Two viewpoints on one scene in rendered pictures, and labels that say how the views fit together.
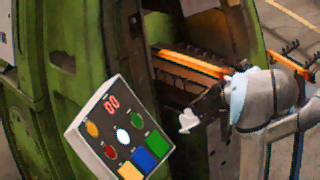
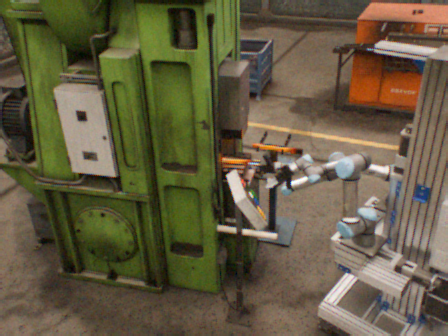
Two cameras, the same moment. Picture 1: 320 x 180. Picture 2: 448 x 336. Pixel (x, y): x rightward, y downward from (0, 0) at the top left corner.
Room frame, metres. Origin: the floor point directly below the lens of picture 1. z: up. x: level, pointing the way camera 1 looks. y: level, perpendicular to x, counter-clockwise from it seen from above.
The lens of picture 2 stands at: (0.13, 1.84, 2.89)
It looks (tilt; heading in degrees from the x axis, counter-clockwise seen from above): 31 degrees down; 323
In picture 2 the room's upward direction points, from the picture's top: 2 degrees counter-clockwise
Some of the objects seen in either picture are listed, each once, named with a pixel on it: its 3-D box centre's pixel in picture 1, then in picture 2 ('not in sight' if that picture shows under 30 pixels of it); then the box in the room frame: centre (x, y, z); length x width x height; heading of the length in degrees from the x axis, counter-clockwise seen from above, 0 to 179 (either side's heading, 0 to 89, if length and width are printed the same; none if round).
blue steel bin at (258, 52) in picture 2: not in sight; (230, 65); (5.84, -2.69, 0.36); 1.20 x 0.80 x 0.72; 32
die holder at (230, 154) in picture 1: (199, 131); (221, 190); (2.76, -0.11, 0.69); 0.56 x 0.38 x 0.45; 37
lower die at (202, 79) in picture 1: (180, 73); (219, 166); (2.72, -0.08, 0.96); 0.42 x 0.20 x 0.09; 37
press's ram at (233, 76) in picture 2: not in sight; (218, 91); (2.75, -0.11, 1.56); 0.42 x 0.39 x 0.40; 37
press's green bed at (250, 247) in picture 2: not in sight; (223, 233); (2.76, -0.11, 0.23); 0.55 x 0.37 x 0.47; 37
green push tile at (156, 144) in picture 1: (156, 145); not in sight; (2.18, 0.04, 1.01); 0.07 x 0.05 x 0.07; 152
